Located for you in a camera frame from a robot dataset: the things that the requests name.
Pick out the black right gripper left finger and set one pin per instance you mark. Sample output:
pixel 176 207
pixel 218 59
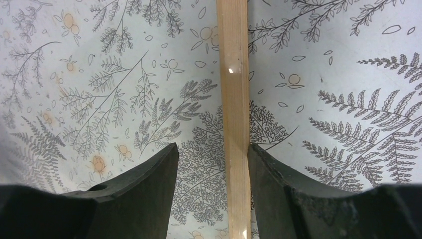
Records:
pixel 133 205

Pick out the wooden picture frame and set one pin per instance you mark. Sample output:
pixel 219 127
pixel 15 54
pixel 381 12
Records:
pixel 234 69

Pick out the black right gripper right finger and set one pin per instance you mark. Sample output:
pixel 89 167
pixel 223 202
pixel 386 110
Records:
pixel 290 205

